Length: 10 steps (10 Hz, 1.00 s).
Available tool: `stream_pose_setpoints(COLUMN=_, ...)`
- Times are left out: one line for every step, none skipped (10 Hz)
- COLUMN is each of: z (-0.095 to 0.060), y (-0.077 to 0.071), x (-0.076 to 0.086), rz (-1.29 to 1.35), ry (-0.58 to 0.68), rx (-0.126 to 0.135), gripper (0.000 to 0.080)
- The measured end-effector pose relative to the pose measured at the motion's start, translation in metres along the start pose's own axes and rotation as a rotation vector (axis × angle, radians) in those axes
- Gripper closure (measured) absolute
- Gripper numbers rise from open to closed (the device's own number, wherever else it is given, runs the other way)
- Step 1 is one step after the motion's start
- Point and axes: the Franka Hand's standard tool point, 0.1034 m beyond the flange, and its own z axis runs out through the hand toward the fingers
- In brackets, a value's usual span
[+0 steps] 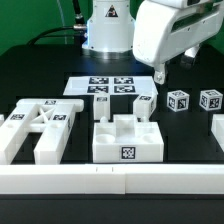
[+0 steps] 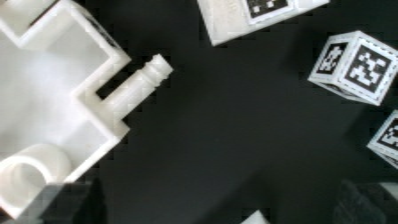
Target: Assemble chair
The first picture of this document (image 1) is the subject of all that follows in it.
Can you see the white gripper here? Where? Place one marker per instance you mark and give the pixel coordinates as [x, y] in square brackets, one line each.
[167, 28]

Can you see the white chair seat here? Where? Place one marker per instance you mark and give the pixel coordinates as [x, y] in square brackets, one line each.
[126, 140]

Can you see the marker cube left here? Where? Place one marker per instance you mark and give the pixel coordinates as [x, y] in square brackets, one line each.
[177, 100]

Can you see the marker cube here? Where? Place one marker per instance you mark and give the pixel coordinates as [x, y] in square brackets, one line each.
[210, 99]
[177, 100]

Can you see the marker cube right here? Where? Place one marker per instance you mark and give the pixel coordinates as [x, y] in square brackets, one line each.
[210, 99]

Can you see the white part at right edge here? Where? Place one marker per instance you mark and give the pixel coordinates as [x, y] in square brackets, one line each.
[217, 129]

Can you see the white part at edge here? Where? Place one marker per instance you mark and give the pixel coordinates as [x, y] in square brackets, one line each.
[217, 129]
[1, 119]

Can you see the white front fence bar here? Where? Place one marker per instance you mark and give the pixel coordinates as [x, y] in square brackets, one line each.
[112, 179]

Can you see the white part at left edge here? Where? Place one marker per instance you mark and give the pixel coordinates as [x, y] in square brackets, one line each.
[1, 119]

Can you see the white marker base plate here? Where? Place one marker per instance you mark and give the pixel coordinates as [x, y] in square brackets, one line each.
[113, 85]

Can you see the white chair back frame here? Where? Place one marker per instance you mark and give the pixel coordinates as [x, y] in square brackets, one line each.
[52, 118]

